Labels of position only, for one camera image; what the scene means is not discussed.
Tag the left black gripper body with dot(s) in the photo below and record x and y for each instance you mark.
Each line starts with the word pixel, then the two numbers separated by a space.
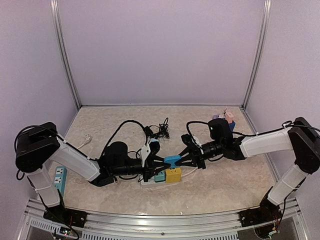
pixel 149 168

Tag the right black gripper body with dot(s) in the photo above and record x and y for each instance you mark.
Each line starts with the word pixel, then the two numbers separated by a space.
pixel 198 158

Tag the white power strip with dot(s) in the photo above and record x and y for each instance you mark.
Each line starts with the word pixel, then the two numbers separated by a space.
pixel 153 184

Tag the teal USB charger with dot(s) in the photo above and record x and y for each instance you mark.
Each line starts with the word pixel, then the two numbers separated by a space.
pixel 160 177

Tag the blue rounded charger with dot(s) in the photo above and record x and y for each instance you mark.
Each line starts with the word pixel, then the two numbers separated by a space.
pixel 170 161

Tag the yellow cube socket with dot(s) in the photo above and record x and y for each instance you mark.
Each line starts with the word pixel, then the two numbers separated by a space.
pixel 173 175

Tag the light blue charger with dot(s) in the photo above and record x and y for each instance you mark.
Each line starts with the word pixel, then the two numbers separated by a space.
pixel 154 143

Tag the purple power strip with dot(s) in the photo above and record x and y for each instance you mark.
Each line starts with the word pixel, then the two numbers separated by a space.
pixel 217 116

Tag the dark blue cube socket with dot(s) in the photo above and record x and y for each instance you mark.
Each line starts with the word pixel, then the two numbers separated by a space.
pixel 232 126

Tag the pink charger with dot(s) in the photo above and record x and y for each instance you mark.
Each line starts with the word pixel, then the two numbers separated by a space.
pixel 229 117

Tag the teal power strip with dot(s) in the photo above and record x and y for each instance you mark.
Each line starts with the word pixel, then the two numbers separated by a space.
pixel 60 178

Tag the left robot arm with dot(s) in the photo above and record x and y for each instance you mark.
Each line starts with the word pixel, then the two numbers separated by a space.
pixel 36 144

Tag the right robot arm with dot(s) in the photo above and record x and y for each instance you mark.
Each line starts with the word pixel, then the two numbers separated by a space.
pixel 297 136

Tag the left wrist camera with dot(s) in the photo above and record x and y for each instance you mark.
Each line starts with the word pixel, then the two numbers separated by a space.
pixel 145 152

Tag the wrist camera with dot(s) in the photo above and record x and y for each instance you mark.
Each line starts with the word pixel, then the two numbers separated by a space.
pixel 189 141
pixel 145 152

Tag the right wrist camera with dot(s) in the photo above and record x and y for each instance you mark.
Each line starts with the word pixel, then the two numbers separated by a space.
pixel 189 141

